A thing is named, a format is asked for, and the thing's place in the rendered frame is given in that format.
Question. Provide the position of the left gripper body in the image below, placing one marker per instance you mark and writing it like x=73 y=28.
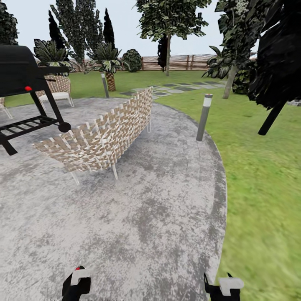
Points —
x=83 y=287

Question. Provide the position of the charcoal grill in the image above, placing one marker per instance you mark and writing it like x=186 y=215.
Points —
x=20 y=74

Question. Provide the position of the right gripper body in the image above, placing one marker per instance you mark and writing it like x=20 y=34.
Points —
x=216 y=294

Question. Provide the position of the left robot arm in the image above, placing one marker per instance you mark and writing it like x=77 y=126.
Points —
x=78 y=283

